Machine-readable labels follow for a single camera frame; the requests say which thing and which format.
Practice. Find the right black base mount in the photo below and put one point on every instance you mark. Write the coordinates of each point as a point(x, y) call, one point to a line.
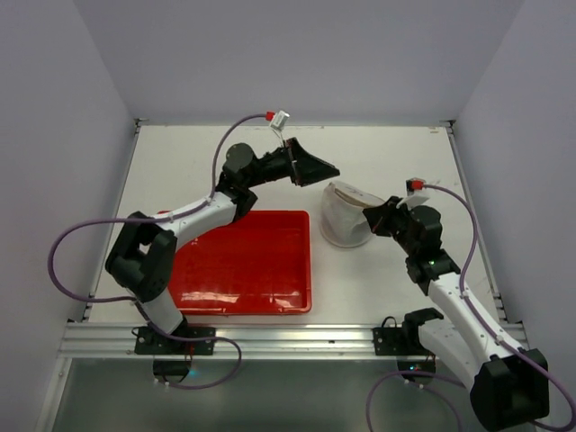
point(403, 340)

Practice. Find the aluminium mounting rail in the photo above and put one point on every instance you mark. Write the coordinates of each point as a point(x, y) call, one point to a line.
point(257, 342)

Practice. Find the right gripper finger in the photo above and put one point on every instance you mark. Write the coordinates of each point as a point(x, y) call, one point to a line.
point(376, 218)
point(387, 206)

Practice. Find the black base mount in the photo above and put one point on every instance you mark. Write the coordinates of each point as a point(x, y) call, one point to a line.
point(193, 341)
point(403, 340)

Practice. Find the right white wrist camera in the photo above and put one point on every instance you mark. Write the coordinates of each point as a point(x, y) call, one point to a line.
point(417, 193)

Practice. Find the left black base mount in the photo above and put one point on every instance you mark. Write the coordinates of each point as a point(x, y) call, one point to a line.
point(193, 341)

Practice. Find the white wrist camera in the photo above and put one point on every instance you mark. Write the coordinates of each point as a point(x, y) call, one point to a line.
point(276, 123)
point(417, 193)

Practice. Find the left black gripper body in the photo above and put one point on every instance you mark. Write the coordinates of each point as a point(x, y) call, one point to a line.
point(275, 166)

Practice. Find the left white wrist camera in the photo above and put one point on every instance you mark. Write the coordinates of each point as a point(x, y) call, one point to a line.
point(276, 123)

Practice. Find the white mesh laundry bag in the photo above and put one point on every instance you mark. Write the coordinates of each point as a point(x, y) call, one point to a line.
point(342, 222)

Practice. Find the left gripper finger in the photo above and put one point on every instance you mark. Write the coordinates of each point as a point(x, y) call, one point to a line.
point(303, 160)
point(304, 178)

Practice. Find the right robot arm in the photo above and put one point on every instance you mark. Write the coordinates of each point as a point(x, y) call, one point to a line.
point(505, 386)

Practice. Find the red plastic tray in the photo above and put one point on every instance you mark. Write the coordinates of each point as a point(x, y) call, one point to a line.
point(260, 265)

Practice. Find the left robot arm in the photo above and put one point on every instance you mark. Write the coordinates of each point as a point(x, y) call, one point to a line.
point(142, 257)

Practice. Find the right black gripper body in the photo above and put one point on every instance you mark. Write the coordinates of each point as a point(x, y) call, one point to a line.
point(378, 220)

